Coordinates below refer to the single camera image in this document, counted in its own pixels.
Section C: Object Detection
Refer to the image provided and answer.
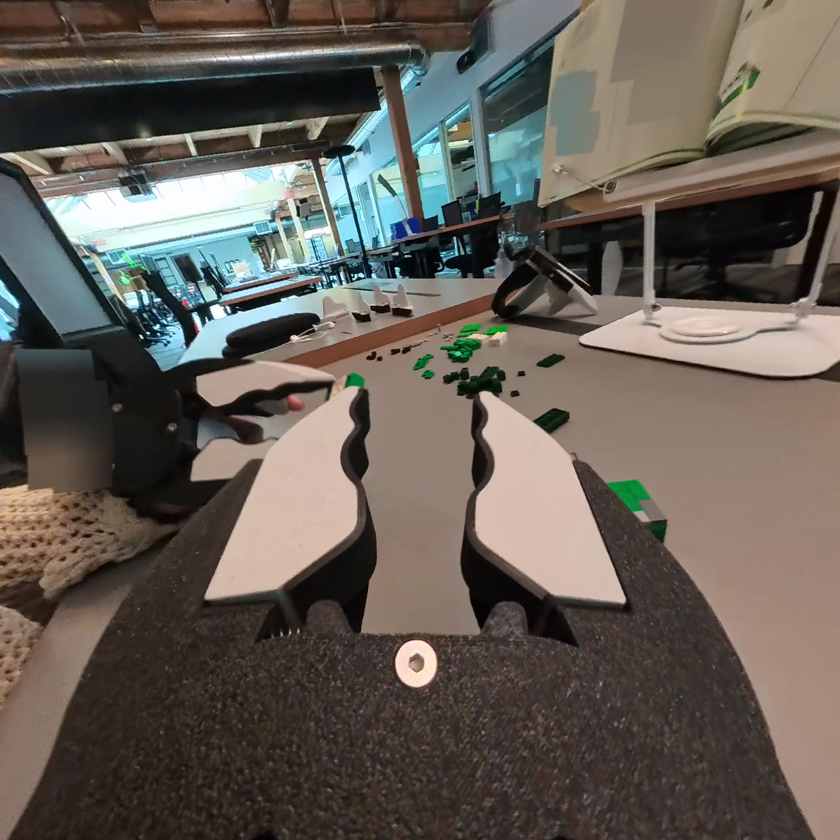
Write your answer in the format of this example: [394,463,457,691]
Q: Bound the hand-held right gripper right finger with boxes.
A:
[461,392,627,608]

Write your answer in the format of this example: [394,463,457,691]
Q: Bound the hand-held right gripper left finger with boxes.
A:
[203,386,378,605]

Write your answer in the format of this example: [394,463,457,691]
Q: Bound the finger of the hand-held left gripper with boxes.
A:
[190,436,282,483]
[196,360,337,411]

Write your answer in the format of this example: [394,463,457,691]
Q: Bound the small lego creeper head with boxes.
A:
[607,479,669,543]

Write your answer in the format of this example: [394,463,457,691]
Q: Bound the pile of dark green lego pieces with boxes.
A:
[443,367,524,399]

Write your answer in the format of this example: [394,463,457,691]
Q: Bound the pile of bright green lego pieces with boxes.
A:
[412,323,509,380]

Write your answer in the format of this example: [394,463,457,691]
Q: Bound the lego instruction book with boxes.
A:
[538,0,840,207]

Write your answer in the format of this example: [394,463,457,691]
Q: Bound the person's left hand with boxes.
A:
[226,395,306,445]

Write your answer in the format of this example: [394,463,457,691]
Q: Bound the black fabric pouch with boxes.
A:
[225,313,322,358]

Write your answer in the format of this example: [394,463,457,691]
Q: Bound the wooden top office desk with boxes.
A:
[220,272,326,311]
[538,167,824,298]

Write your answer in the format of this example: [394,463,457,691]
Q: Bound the black floor lamp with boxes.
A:
[322,144,370,284]

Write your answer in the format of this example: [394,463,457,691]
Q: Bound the black and white spare gripper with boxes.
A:
[492,246,599,321]

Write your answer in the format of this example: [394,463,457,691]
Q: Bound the white book stand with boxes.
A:
[579,141,840,380]

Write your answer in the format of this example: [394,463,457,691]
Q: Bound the silver air duct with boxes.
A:
[0,38,431,94]

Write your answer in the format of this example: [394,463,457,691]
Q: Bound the white page holder cord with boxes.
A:
[554,163,619,194]

